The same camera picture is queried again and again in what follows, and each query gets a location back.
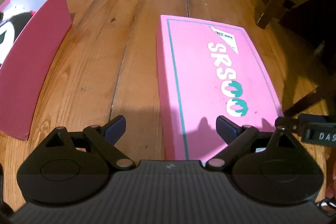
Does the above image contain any person's right hand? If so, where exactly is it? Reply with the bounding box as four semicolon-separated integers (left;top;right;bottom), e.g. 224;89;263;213
325;162;336;198

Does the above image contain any pink shoe box lid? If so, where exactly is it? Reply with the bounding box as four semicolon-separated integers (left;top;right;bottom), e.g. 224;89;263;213
157;15;282;162

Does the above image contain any black white Kuromi plush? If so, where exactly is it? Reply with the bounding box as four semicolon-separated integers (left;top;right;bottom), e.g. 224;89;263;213
0;11;35;65

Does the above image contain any dark wooden chair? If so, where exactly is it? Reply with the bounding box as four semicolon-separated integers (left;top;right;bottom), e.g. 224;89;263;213
255;0;335;117

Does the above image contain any pink open shoe box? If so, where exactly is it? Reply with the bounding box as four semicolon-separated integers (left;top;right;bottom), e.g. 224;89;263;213
1;0;72;140

